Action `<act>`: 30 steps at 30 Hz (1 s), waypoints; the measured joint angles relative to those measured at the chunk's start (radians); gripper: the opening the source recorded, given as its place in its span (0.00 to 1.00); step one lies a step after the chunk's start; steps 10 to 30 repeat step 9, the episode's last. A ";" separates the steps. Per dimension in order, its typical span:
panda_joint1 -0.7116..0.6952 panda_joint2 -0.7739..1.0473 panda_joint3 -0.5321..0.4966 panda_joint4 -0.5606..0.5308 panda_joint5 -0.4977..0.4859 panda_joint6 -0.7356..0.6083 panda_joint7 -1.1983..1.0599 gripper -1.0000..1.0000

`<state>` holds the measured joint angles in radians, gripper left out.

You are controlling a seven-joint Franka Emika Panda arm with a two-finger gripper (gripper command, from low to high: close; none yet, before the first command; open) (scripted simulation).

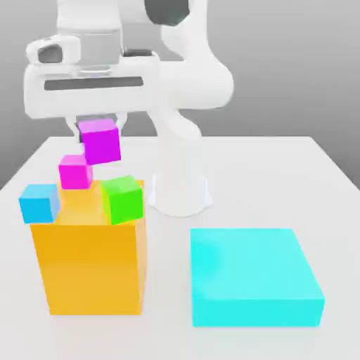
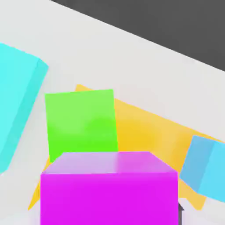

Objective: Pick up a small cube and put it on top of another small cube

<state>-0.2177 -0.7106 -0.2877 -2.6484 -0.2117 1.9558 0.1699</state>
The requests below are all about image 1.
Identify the large cyan box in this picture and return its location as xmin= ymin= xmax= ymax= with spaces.
xmin=189 ymin=227 xmax=326 ymax=328

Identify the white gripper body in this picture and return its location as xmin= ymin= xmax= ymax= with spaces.
xmin=22 ymin=57 xmax=169 ymax=120

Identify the small magenta cube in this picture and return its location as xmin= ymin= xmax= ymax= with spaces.
xmin=58 ymin=153 xmax=94 ymax=191

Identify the large orange box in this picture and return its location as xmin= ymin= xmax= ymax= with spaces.
xmin=30 ymin=179 xmax=148 ymax=316

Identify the small purple cube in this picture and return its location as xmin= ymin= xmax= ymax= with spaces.
xmin=77 ymin=117 xmax=122 ymax=166

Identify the small blue cube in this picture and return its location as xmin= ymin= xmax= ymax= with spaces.
xmin=18 ymin=184 xmax=62 ymax=225

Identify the small green cube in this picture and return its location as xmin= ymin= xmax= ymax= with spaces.
xmin=100 ymin=174 xmax=145 ymax=226

